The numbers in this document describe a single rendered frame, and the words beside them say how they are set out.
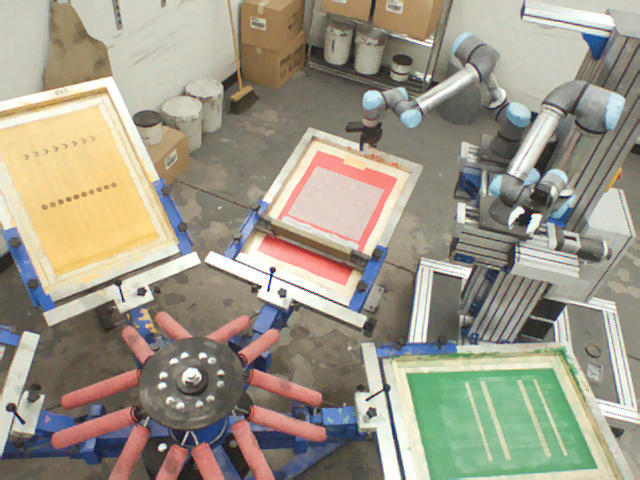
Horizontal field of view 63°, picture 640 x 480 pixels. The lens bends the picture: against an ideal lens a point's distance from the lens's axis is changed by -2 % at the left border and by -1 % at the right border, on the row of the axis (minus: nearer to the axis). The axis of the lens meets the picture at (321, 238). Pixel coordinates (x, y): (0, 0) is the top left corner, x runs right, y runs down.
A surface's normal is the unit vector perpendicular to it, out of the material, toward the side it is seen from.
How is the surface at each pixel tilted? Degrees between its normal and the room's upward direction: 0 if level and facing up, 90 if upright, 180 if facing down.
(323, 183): 15
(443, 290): 0
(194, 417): 0
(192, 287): 0
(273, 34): 90
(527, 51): 90
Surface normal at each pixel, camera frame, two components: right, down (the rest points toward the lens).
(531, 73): -0.41, 0.62
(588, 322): 0.10, -0.70
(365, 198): -0.01, -0.52
